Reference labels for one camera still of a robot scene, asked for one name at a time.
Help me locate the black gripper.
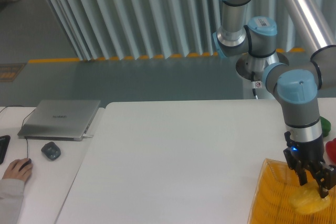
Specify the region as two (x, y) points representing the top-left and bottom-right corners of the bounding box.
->
(283, 131), (335, 198)

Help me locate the yellow bell pepper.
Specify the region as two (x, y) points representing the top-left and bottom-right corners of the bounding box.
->
(288, 181), (331, 215)

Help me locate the black computer mouse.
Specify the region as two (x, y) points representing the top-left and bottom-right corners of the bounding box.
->
(19, 158), (32, 171)

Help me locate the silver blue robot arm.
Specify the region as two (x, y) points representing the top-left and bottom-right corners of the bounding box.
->
(213, 0), (335, 198)

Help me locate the grey sleeved forearm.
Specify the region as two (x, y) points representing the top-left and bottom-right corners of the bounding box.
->
(1, 179), (25, 223)

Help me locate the red bell pepper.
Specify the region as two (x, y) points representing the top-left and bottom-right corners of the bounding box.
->
(325, 138), (336, 163)

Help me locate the green bell pepper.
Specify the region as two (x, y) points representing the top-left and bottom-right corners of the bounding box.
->
(320, 116), (331, 137)

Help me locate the yellow woven basket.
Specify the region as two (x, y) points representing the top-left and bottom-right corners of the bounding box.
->
(248, 159), (335, 223)

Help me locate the person's right hand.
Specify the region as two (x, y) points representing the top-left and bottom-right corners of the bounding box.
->
(2, 158), (33, 182)

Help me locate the white side table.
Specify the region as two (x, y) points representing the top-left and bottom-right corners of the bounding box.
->
(1, 106), (104, 223)

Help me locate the white folding partition screen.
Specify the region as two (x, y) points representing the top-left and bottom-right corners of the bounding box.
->
(33, 0), (329, 61)

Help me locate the dark grey small device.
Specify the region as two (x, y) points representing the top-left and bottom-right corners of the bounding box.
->
(41, 142), (61, 161)

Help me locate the silver closed laptop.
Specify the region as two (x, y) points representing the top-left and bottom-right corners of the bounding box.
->
(18, 100), (100, 141)

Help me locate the black keyboard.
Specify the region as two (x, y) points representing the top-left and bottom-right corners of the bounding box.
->
(0, 135), (11, 164)

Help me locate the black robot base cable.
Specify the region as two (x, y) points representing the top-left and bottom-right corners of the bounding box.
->
(250, 70), (260, 100)

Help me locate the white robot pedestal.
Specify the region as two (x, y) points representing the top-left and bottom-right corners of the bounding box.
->
(236, 52), (289, 99)

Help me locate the black mouse cable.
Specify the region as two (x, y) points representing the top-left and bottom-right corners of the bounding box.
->
(0, 105), (40, 159)

